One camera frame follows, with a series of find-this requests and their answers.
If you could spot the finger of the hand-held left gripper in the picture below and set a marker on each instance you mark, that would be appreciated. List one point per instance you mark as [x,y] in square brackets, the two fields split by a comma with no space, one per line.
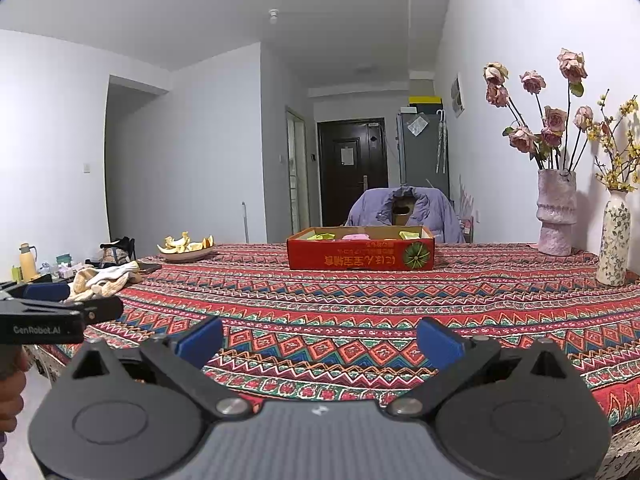
[45,291]
[105,308]

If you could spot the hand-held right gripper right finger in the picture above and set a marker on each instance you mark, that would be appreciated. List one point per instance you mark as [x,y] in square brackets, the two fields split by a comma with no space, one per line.
[440,342]

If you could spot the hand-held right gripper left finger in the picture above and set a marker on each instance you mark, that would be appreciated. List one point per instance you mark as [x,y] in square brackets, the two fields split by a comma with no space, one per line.
[200,341]

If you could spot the white green snack packet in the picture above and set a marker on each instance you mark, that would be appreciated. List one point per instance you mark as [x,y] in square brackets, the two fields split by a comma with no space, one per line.
[410,234]

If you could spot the red cardboard box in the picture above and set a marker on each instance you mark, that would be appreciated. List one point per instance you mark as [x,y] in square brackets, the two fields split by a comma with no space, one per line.
[350,257]

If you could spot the pink snack packet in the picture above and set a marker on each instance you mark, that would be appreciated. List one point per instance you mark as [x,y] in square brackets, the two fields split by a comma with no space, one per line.
[356,236]

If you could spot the green bar snack packet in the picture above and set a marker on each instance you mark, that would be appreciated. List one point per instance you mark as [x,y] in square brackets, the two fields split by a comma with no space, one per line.
[320,235]

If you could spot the person's left hand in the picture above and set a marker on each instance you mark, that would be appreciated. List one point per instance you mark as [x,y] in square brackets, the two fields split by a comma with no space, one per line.
[11,400]

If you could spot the clutter of small bottles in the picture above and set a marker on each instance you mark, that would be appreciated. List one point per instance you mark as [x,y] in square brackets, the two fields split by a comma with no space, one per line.
[57,266]

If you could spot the cream cloth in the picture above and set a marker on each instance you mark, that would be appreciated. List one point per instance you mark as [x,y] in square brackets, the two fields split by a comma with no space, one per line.
[105,280]

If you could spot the yellow thermos bottle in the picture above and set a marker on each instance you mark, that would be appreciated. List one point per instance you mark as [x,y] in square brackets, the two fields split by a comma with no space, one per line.
[27,262]

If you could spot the dark flat device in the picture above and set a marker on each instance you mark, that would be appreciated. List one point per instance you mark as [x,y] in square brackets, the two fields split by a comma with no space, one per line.
[150,267]

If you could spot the brown plate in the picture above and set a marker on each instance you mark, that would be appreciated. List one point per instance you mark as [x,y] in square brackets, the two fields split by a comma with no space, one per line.
[187,256]

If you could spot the yellow fruit peels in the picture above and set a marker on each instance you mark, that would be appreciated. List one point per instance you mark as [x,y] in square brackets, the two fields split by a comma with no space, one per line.
[185,244]

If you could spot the purple puffer jacket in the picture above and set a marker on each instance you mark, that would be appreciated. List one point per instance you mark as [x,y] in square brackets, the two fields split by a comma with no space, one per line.
[365,215]

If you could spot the dark entrance door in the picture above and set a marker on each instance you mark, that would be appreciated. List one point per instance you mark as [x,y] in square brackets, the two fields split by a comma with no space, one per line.
[375,180]

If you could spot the pink ceramic vase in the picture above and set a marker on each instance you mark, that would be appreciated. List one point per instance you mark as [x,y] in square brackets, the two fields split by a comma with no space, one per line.
[556,210]

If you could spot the grey refrigerator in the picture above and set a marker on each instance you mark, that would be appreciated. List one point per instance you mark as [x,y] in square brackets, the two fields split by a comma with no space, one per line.
[420,165]

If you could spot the white interior door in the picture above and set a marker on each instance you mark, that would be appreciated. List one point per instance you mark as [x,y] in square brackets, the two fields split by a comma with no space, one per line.
[297,175]

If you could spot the white folded umbrella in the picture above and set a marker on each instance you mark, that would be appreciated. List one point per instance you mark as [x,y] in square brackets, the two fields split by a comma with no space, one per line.
[441,140]

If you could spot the white paper on door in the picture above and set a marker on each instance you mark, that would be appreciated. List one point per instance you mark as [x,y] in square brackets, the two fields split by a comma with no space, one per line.
[348,155]

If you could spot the clear bag on refrigerator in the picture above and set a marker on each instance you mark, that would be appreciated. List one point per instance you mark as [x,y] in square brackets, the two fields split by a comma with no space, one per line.
[416,125]

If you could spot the yellow black box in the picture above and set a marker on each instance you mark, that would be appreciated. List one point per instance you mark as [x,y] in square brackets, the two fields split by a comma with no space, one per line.
[425,102]

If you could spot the dried pink roses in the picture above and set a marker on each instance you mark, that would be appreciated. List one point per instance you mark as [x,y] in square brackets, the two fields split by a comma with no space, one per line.
[552,120]

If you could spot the yellow flower branches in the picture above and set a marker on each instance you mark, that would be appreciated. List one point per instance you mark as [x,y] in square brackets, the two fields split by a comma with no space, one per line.
[622,155]

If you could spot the white ceiling fixture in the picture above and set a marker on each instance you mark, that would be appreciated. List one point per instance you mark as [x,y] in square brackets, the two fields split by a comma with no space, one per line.
[273,15]

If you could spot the wall picture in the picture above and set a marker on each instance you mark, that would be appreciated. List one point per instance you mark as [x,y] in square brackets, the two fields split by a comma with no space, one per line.
[457,96]

